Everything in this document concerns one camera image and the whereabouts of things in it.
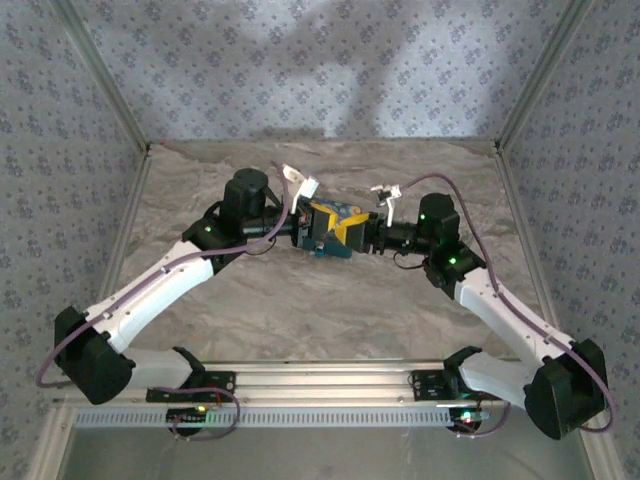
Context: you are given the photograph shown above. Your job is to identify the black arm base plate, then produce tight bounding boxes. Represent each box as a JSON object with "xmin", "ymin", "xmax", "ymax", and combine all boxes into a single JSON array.
[
  {"xmin": 408, "ymin": 368, "xmax": 464, "ymax": 401},
  {"xmin": 145, "ymin": 370, "xmax": 237, "ymax": 404}
]

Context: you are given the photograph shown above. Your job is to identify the aluminium table side rail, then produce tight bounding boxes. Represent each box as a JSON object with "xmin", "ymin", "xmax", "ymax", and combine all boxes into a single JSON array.
[{"xmin": 494, "ymin": 147, "xmax": 559, "ymax": 331}]

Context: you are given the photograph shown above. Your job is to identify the blue painting print box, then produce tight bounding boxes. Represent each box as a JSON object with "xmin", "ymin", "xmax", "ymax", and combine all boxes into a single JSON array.
[{"xmin": 298, "ymin": 198, "xmax": 374, "ymax": 261}]

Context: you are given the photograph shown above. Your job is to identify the controller board with green light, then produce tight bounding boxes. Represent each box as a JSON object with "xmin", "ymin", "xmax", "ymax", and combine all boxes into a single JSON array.
[
  {"xmin": 452, "ymin": 407, "xmax": 489, "ymax": 432},
  {"xmin": 167, "ymin": 405, "xmax": 212, "ymax": 427}
]

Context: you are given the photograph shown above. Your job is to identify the slotted grey cable duct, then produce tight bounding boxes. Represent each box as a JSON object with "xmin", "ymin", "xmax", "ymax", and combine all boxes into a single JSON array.
[{"xmin": 72, "ymin": 405, "xmax": 459, "ymax": 430}]

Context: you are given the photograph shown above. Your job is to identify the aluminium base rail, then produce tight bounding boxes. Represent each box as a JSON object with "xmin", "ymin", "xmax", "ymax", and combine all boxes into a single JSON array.
[{"xmin": 52, "ymin": 358, "xmax": 509, "ymax": 407}]

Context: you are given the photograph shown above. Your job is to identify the short purple base cable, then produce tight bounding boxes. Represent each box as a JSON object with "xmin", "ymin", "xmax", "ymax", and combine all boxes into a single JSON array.
[
  {"xmin": 167, "ymin": 387, "xmax": 242, "ymax": 442},
  {"xmin": 452, "ymin": 399, "xmax": 512, "ymax": 440}
]

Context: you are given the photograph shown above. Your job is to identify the aluminium frame post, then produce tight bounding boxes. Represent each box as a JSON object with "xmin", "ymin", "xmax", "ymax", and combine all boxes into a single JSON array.
[
  {"xmin": 49, "ymin": 0, "xmax": 153, "ymax": 154},
  {"xmin": 493, "ymin": 0, "xmax": 594, "ymax": 154}
]

